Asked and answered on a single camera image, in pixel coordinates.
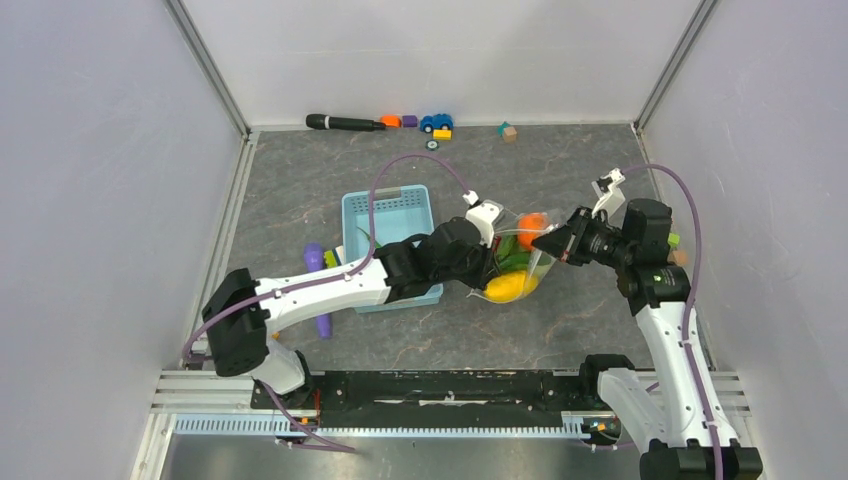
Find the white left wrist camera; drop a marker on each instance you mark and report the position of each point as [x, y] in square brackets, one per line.
[484, 215]

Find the orange toy fruit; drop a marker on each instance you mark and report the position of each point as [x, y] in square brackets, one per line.
[529, 227]

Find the clear dotted zip top bag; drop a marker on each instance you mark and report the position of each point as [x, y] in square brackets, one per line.
[507, 225]

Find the orange toy block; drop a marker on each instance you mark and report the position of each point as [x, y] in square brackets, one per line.
[391, 121]

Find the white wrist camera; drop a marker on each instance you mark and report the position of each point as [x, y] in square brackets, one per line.
[484, 215]
[610, 196]

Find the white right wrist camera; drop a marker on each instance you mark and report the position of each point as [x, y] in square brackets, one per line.
[610, 196]

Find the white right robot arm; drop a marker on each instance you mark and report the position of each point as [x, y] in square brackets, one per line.
[687, 435]

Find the purple toy block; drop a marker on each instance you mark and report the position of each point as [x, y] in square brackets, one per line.
[409, 121]

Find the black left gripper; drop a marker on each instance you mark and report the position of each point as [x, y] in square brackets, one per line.
[485, 271]

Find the green toy bean pod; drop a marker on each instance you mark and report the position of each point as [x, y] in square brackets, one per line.
[371, 242]

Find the light blue plastic basket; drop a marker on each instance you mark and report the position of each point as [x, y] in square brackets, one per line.
[399, 212]

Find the teal and wood cube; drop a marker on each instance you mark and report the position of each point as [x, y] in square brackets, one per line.
[507, 132]

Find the purple plastic cylinder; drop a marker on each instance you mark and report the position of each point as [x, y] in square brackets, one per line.
[313, 256]

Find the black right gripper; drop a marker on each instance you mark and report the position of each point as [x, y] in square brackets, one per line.
[565, 242]

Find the blue toy car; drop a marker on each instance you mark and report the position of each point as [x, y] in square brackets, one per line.
[440, 121]

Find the yellow toy lemon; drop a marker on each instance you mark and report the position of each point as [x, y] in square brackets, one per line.
[510, 287]

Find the multicolour toy brick stack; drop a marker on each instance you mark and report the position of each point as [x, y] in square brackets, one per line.
[673, 240]

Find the yellow toy brick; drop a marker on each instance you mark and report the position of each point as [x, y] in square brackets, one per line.
[442, 135]

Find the green blue white brick stack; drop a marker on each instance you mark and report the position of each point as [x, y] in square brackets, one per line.
[334, 257]

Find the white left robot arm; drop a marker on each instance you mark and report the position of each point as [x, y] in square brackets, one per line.
[244, 312]

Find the black mounting base plate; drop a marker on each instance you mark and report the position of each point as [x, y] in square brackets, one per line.
[432, 399]

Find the small wooden cube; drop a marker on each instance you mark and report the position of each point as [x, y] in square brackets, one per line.
[679, 257]

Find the black microphone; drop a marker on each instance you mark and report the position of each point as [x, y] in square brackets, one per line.
[327, 122]

